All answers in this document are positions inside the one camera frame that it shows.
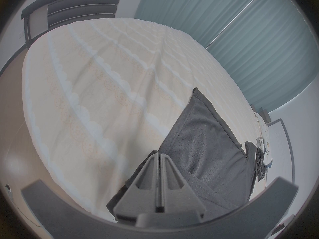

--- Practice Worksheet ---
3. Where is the white printed pillow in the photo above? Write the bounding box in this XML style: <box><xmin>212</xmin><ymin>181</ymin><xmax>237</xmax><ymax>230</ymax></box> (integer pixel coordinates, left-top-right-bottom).
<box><xmin>253</xmin><ymin>111</ymin><xmax>271</xmax><ymax>159</ymax></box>

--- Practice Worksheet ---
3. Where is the bed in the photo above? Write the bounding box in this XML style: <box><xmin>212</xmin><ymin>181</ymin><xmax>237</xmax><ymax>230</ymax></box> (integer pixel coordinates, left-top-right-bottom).
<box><xmin>21</xmin><ymin>18</ymin><xmax>294</xmax><ymax>215</ymax></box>

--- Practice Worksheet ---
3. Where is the black T-shirt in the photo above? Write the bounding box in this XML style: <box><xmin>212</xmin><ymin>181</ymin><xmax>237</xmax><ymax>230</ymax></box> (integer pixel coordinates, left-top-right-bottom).
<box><xmin>107</xmin><ymin>87</ymin><xmax>257</xmax><ymax>220</ymax></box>

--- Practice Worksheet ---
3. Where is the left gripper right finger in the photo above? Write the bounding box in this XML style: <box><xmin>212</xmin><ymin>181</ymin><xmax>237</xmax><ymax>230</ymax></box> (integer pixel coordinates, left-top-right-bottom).
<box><xmin>159</xmin><ymin>153</ymin><xmax>205</xmax><ymax>218</ymax></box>

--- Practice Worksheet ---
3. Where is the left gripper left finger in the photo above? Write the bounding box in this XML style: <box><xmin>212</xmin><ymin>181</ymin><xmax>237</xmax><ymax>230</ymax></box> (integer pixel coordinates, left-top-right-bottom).
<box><xmin>113</xmin><ymin>153</ymin><xmax>159</xmax><ymax>220</ymax></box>

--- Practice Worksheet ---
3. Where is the black chest of drawers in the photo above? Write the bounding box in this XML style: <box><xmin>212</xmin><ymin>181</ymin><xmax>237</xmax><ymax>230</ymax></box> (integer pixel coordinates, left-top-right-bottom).
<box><xmin>21</xmin><ymin>0</ymin><xmax>120</xmax><ymax>43</ymax></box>

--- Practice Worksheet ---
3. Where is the blue-green curtain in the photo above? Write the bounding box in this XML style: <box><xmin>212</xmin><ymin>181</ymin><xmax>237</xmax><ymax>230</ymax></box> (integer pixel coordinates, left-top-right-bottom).
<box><xmin>206</xmin><ymin>0</ymin><xmax>318</xmax><ymax>111</ymax></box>
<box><xmin>135</xmin><ymin>0</ymin><xmax>271</xmax><ymax>48</ymax></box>

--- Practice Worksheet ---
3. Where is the pile of clothes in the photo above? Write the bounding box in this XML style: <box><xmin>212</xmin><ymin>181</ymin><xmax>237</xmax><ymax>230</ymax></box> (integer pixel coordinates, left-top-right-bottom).
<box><xmin>255</xmin><ymin>137</ymin><xmax>273</xmax><ymax>182</ymax></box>

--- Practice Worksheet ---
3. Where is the grey bedside table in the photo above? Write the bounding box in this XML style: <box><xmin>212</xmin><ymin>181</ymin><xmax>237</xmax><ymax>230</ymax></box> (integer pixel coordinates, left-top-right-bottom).
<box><xmin>250</xmin><ymin>104</ymin><xmax>271</xmax><ymax>122</ymax></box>

